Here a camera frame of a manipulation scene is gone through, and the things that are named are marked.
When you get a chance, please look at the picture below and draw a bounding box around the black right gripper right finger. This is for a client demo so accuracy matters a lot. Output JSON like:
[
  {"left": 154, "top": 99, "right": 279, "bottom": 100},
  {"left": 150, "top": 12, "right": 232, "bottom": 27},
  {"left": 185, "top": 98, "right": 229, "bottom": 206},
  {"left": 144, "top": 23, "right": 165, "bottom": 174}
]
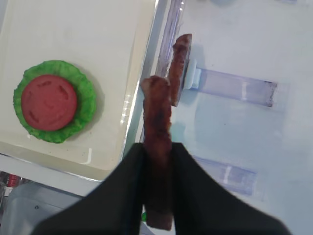
[{"left": 172, "top": 143, "right": 290, "bottom": 235}]

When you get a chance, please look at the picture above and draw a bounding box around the white patty stand clip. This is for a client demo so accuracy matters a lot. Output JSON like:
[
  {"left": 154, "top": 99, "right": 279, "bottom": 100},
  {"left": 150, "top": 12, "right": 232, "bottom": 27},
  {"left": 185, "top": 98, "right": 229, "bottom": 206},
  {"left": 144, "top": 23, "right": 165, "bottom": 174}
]
[{"left": 183, "top": 59, "right": 201, "bottom": 90}]

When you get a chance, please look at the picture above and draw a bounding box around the clear patty holder strip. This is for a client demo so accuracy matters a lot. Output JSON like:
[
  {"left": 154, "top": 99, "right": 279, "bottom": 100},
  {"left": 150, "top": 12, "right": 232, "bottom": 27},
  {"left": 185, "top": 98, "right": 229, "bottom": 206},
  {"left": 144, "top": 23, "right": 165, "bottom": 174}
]
[{"left": 191, "top": 69, "right": 278, "bottom": 107}]

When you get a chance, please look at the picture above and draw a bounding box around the green lettuce leaf on bun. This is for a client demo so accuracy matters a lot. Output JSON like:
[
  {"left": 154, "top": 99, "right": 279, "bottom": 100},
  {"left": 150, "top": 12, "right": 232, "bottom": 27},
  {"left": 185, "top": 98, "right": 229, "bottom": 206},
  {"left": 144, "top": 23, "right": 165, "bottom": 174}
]
[{"left": 13, "top": 60, "right": 96, "bottom": 143}]

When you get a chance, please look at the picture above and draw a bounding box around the brown meat patty rear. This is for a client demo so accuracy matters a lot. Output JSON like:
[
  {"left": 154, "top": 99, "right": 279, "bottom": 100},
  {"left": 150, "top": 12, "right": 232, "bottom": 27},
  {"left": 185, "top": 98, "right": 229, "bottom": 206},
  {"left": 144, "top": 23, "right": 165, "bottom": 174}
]
[{"left": 168, "top": 34, "right": 193, "bottom": 107}]

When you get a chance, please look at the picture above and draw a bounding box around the brown meat patty front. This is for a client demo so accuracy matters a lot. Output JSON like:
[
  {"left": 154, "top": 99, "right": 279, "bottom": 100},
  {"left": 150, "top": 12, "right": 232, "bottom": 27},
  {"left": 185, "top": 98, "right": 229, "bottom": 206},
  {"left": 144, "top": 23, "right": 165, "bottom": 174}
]
[{"left": 141, "top": 75, "right": 173, "bottom": 231}]

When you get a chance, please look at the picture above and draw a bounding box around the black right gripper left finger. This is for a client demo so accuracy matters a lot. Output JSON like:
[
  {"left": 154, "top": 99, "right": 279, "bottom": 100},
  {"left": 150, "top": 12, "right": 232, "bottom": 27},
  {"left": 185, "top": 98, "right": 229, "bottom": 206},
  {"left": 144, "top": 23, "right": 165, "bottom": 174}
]
[{"left": 34, "top": 143, "right": 145, "bottom": 235}]

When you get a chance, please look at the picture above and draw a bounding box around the clear lettuce holder strip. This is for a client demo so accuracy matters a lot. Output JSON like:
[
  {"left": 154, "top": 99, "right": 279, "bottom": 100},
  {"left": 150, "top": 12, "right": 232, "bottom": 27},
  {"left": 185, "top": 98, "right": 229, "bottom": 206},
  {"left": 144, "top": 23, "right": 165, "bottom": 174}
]
[{"left": 194, "top": 156, "right": 257, "bottom": 196}]

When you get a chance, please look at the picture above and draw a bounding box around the brown meat patty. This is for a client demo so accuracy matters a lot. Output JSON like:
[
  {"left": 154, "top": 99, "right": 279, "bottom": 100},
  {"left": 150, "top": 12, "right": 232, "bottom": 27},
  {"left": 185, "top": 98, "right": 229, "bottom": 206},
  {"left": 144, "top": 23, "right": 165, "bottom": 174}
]
[
  {"left": 141, "top": 75, "right": 173, "bottom": 231},
  {"left": 168, "top": 34, "right": 193, "bottom": 107}
]

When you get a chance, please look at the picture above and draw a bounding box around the white rectangular tray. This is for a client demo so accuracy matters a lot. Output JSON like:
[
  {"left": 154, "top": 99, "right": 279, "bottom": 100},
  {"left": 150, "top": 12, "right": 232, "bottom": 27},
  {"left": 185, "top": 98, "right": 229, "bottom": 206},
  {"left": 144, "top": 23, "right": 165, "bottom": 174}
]
[{"left": 0, "top": 0, "right": 158, "bottom": 181}]

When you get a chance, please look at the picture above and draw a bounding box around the red tomato slice on stack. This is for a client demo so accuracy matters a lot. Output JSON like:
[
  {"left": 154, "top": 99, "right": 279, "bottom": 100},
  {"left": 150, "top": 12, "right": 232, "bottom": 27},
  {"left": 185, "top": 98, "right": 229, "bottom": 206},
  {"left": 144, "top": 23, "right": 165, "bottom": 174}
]
[{"left": 21, "top": 74, "right": 78, "bottom": 131}]

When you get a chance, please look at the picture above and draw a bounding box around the clear right long rail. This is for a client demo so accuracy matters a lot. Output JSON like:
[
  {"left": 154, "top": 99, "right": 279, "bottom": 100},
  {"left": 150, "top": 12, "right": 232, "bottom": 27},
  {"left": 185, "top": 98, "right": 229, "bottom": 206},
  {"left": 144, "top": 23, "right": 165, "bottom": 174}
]
[{"left": 134, "top": 0, "right": 189, "bottom": 142}]

